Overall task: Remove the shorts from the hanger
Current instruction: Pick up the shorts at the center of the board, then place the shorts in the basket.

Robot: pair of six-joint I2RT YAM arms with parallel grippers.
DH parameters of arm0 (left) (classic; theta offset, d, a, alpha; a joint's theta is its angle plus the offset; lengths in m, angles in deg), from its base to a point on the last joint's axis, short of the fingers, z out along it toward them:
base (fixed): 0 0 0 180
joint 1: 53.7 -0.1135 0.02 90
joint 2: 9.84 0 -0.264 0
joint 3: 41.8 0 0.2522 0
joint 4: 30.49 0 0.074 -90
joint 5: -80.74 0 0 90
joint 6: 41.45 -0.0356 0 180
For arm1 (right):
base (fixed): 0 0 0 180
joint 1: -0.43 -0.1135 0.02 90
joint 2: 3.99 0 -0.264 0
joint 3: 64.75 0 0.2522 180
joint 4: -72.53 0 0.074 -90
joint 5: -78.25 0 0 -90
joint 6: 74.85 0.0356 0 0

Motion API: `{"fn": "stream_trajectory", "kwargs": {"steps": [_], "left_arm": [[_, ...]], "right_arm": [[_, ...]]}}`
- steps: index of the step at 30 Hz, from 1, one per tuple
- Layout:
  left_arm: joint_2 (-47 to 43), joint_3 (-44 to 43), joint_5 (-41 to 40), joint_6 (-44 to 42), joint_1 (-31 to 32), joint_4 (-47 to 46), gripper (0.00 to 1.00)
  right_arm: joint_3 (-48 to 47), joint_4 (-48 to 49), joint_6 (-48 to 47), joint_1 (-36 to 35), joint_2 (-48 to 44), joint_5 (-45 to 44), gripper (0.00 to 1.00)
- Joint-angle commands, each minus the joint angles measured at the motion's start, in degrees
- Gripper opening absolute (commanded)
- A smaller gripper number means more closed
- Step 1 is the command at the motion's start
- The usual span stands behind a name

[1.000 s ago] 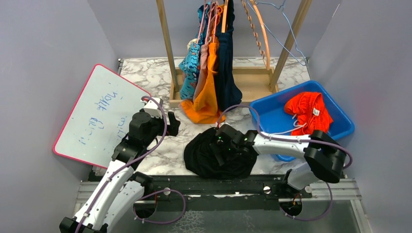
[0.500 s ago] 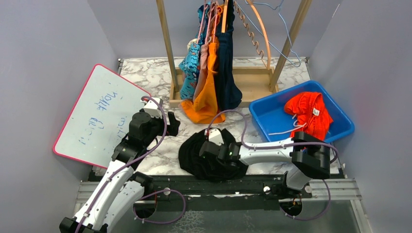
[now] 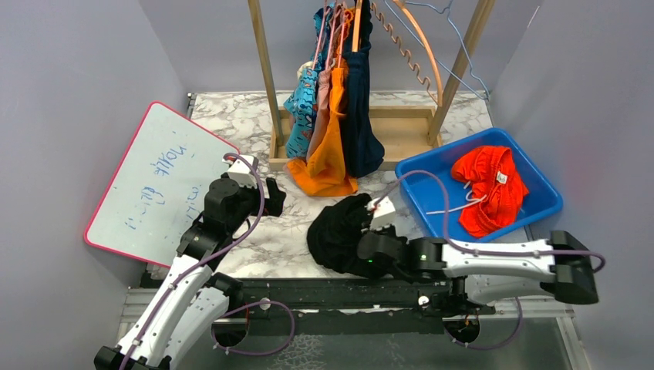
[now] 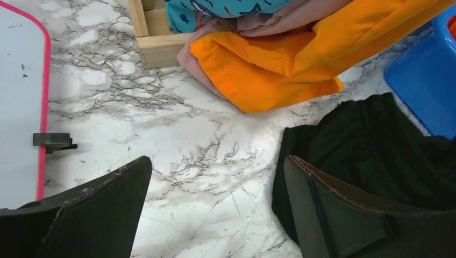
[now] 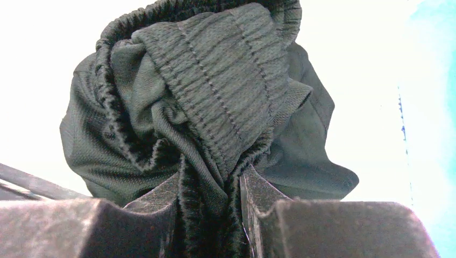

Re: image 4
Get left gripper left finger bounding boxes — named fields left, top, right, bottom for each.
left=1, top=156, right=152, bottom=257

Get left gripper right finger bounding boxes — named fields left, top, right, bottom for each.
left=284, top=156, right=455, bottom=257

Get black shorts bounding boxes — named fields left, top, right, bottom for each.
left=272, top=93, right=455, bottom=241

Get red-orange shorts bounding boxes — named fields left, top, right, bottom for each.
left=447, top=15, right=456, bottom=40

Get orange shorts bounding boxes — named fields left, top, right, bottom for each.
left=189, top=1, right=452, bottom=113

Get pink beige shorts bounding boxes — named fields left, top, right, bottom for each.
left=177, top=0, right=351, bottom=99

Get blue shark print shorts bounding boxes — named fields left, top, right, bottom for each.
left=165, top=0, right=291, bottom=33

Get small black clip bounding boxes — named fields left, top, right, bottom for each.
left=32, top=133, right=78, bottom=154

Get blue plastic bin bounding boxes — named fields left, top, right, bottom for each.
left=384, top=5, right=455, bottom=139

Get wooden clothes rack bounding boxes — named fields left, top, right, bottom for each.
left=128, top=0, right=193, bottom=68

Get whiteboard with pink frame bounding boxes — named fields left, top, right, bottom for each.
left=1, top=1, right=51, bottom=209

